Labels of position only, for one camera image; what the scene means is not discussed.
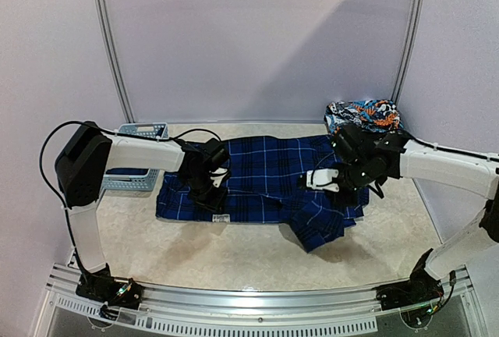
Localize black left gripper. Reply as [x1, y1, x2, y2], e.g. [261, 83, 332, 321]
[183, 172, 228, 214]

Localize blue plaid flannel shirt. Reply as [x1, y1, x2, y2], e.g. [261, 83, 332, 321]
[155, 135, 370, 252]

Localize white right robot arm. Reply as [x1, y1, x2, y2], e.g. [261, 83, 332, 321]
[299, 126, 498, 303]

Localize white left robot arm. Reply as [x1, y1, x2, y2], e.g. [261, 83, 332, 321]
[55, 122, 230, 301]

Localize light blue perforated plastic basket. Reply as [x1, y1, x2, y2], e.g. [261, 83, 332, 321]
[101, 122, 168, 192]

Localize colourful patterned folded shorts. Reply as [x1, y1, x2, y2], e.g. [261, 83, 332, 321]
[324, 99, 404, 135]

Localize navy cartoon print t-shirt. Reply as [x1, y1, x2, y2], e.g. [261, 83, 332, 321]
[106, 168, 149, 179]

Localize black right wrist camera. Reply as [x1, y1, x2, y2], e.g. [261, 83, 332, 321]
[331, 124, 370, 164]

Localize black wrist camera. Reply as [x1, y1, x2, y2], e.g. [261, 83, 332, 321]
[201, 138, 230, 172]
[331, 124, 370, 164]

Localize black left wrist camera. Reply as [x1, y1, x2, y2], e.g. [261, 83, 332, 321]
[201, 138, 230, 172]

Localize aluminium front frame rail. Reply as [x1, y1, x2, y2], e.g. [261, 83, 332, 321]
[34, 264, 488, 336]

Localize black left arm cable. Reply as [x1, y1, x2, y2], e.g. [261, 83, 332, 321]
[37, 120, 221, 275]

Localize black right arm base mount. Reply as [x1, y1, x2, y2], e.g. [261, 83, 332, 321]
[373, 249, 457, 316]

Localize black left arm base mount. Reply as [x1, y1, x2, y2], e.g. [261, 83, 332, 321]
[76, 264, 145, 310]

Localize right aluminium corner post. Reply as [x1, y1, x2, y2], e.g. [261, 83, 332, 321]
[391, 0, 423, 104]

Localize aluminium corner post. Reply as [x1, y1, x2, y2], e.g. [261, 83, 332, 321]
[94, 0, 136, 123]
[391, 0, 423, 104]

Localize left aluminium corner post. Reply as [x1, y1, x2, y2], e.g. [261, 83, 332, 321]
[94, 0, 136, 123]

